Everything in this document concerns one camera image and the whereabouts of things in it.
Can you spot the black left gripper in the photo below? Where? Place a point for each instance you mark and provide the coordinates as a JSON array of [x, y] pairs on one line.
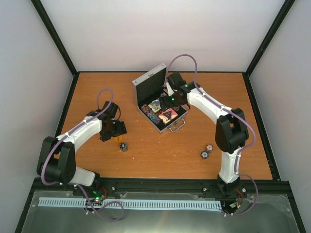
[[121, 129]]

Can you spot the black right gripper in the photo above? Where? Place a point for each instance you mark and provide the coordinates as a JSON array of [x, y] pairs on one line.
[[167, 104]]

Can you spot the black triangular dealer token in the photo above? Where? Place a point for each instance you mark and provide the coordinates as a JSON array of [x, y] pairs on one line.
[[169, 114]]

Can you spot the yellow blind button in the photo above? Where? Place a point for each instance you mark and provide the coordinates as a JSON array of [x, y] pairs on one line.
[[118, 138]]

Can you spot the red playing card deck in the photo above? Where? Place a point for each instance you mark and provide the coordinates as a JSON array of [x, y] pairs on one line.
[[164, 119]]

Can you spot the blue playing card deck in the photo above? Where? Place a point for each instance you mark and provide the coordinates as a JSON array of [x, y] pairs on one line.
[[155, 111]]

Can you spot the black poker chip stack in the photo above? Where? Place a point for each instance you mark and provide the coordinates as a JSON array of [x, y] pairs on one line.
[[123, 146]]

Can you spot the silver aluminium poker case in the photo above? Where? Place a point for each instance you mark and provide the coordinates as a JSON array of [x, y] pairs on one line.
[[149, 87]]

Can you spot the red white chip stack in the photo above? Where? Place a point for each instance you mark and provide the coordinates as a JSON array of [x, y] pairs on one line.
[[209, 147]]

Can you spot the blue white chip stack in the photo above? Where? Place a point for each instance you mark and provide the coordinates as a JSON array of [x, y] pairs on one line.
[[204, 154]]

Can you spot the clear round dealer button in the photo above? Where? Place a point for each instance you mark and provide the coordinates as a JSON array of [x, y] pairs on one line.
[[155, 105]]

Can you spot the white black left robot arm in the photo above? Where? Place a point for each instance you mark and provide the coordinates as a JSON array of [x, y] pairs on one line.
[[57, 163]]

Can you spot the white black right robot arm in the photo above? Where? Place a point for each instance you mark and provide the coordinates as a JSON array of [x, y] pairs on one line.
[[231, 130]]

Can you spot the right chip row in case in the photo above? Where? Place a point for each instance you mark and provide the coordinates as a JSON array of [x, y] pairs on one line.
[[177, 109]]

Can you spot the chip row in case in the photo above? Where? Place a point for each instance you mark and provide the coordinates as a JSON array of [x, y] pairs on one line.
[[150, 114], [177, 109]]

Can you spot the left chip row in case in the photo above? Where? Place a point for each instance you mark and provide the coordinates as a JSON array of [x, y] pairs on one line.
[[150, 114]]

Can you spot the green led circuit board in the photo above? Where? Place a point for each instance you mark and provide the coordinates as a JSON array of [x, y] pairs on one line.
[[100, 195]]

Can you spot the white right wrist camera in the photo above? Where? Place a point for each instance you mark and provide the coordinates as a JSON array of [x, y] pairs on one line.
[[170, 91]]

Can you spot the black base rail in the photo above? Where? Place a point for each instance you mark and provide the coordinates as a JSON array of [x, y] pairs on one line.
[[203, 188]]

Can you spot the light blue cable duct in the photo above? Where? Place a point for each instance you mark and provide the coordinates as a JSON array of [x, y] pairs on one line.
[[206, 205]]

